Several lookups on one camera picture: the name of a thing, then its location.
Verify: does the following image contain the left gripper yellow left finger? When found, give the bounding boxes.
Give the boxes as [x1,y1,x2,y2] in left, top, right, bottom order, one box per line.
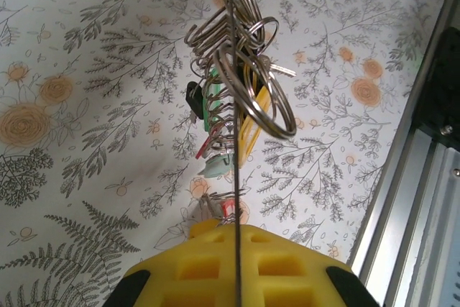
[106,221,239,307]

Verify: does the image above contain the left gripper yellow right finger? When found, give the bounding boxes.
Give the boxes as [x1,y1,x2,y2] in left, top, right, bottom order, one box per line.
[238,224,379,307]

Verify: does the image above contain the grey keyring disc with keys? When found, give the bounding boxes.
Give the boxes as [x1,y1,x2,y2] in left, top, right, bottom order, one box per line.
[185,0,298,307]

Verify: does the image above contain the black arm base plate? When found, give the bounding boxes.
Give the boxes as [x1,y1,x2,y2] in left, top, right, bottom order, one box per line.
[418,28,460,138]

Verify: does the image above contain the long aluminium base rail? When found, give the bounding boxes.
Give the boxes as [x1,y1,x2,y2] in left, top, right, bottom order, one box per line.
[346,0,460,307]

